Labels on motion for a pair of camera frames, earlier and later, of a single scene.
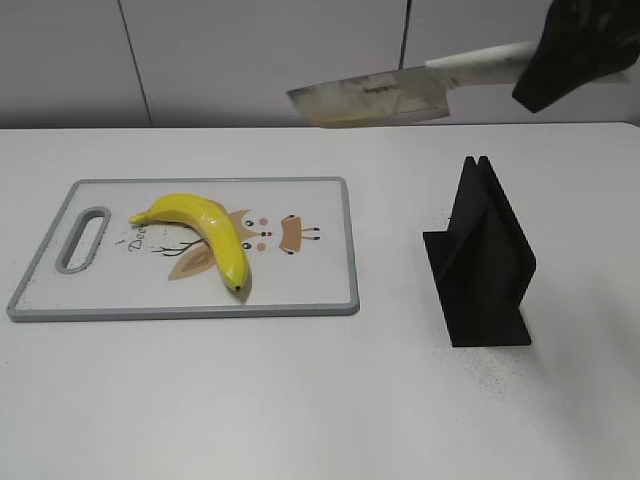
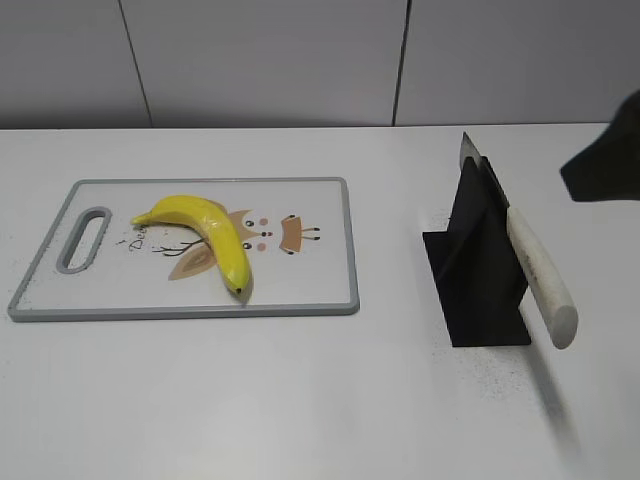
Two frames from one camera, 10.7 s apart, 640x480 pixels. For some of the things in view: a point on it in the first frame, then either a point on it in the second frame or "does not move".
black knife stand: x=483 y=265 does not move
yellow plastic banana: x=211 y=218 does not move
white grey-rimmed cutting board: x=93 y=262 does not move
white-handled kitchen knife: x=407 y=93 to x=538 y=266
